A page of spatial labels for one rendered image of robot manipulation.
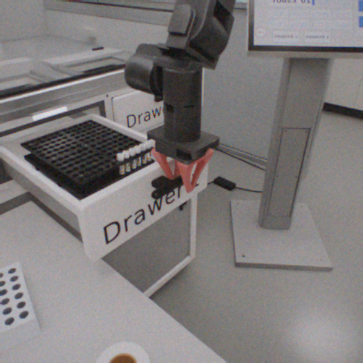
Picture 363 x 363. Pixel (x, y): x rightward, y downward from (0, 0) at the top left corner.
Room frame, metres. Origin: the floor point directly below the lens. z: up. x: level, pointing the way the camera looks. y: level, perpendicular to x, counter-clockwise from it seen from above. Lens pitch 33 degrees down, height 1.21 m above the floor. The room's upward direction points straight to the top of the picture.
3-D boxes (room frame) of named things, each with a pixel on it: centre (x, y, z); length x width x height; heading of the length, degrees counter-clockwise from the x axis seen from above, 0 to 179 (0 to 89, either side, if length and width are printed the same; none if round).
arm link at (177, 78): (0.48, 0.00, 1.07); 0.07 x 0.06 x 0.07; 47
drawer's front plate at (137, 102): (0.92, 0.07, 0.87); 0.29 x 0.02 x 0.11; 138
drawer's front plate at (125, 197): (0.48, 0.05, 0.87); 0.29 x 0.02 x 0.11; 138
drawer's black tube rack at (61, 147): (0.61, 0.20, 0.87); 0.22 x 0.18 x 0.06; 48
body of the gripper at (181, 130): (0.47, 0.00, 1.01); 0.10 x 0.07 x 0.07; 48
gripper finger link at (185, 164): (0.47, -0.01, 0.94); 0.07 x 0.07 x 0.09; 48
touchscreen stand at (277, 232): (1.34, -0.51, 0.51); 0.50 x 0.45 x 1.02; 176
